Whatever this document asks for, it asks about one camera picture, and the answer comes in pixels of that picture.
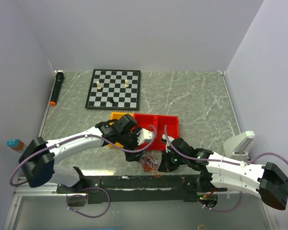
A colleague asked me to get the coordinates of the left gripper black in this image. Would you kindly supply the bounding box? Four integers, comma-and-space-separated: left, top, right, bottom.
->
118, 127, 146, 161

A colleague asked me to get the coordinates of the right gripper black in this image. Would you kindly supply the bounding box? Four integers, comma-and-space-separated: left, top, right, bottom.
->
158, 148, 189, 173

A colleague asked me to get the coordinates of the white thin cable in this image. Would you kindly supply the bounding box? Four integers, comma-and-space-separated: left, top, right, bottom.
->
141, 156, 161, 168

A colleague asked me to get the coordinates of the orange thin cable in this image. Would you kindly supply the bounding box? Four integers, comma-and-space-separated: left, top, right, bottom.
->
140, 155, 163, 178

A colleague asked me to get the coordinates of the red bin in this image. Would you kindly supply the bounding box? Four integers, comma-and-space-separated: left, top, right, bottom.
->
155, 115, 180, 150
133, 113, 158, 150

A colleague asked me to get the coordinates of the yellow plastic bin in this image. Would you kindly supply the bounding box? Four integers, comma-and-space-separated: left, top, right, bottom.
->
108, 112, 134, 148

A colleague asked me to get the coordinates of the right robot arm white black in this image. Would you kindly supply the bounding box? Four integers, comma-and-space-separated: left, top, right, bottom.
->
158, 135, 288, 210

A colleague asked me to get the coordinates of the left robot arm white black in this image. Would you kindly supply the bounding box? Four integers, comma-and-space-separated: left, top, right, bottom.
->
17, 114, 156, 193

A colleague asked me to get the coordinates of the black white chessboard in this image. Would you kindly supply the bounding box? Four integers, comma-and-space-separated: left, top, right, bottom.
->
85, 69, 141, 111

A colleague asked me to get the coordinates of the white chess piece left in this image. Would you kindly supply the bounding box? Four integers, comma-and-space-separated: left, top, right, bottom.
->
96, 81, 102, 90

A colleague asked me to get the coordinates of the white grey stand device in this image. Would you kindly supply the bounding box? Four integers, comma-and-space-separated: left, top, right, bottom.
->
223, 131, 255, 161

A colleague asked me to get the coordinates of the black marker orange cap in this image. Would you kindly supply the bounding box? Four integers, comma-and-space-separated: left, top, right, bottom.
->
49, 72, 65, 106

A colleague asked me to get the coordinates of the blue orange toy block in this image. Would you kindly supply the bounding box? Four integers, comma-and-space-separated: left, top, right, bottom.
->
6, 139, 26, 153

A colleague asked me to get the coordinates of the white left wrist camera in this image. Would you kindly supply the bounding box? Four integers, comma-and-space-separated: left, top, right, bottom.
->
137, 128, 156, 146

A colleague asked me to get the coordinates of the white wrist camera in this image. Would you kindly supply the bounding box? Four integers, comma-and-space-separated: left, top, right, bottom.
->
161, 134, 174, 153
137, 128, 156, 146

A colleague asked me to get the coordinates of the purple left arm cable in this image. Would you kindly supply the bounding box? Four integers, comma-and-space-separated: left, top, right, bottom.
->
9, 124, 157, 219

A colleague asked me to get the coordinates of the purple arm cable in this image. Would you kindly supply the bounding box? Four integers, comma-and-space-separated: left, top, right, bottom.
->
164, 124, 288, 213
9, 124, 157, 219

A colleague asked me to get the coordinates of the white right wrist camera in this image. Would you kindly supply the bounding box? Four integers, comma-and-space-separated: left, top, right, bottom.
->
161, 134, 174, 153

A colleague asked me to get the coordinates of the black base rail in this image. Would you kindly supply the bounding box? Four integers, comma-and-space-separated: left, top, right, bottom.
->
56, 173, 228, 205

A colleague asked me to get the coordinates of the aluminium frame rail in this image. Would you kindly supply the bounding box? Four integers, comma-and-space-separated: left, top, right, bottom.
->
14, 176, 60, 197

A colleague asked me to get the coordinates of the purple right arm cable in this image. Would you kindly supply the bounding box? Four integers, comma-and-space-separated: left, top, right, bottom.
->
164, 124, 288, 213

